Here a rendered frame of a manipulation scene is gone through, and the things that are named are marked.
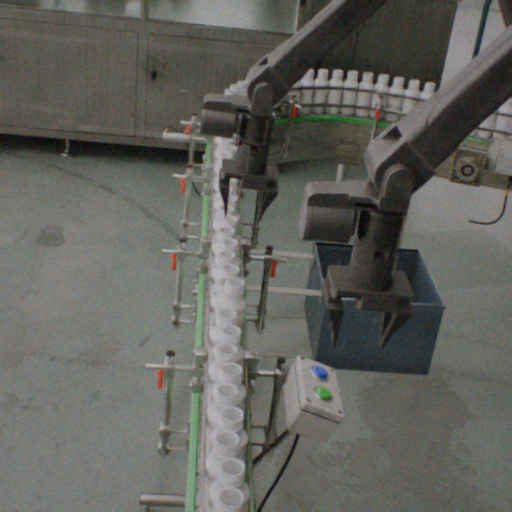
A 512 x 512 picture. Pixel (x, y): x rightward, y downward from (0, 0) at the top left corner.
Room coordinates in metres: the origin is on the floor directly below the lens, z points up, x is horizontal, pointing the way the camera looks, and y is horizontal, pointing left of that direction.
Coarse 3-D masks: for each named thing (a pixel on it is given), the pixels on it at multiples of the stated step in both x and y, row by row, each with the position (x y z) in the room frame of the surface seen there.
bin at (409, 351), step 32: (288, 256) 1.99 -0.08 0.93; (320, 256) 2.07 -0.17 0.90; (416, 256) 2.09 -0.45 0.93; (256, 288) 1.80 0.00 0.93; (288, 288) 1.81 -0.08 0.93; (320, 288) 1.84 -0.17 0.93; (416, 288) 2.03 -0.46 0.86; (320, 320) 1.78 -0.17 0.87; (352, 320) 1.77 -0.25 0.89; (416, 320) 1.78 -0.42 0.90; (320, 352) 1.76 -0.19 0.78; (352, 352) 1.77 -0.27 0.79; (384, 352) 1.78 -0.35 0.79; (416, 352) 1.79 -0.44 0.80
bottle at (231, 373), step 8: (224, 368) 1.13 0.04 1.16; (232, 368) 1.14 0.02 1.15; (240, 368) 1.13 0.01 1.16; (224, 376) 1.11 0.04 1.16; (232, 376) 1.10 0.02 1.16; (240, 376) 1.11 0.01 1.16; (216, 384) 1.13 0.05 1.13; (240, 384) 1.12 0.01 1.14; (240, 392) 1.11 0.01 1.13; (240, 400) 1.10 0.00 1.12
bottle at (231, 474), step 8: (224, 464) 0.90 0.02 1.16; (232, 464) 0.91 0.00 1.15; (240, 464) 0.90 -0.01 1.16; (224, 472) 0.88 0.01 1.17; (232, 472) 0.91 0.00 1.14; (240, 472) 0.89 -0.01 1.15; (216, 480) 0.90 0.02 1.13; (224, 480) 0.87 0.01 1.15; (232, 480) 0.87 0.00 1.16; (240, 480) 0.88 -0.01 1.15; (216, 488) 0.88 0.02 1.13; (224, 488) 0.87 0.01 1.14; (240, 488) 0.88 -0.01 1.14; (248, 488) 0.90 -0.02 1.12; (216, 496) 0.87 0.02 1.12; (248, 496) 0.88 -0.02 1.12; (208, 504) 0.88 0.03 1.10
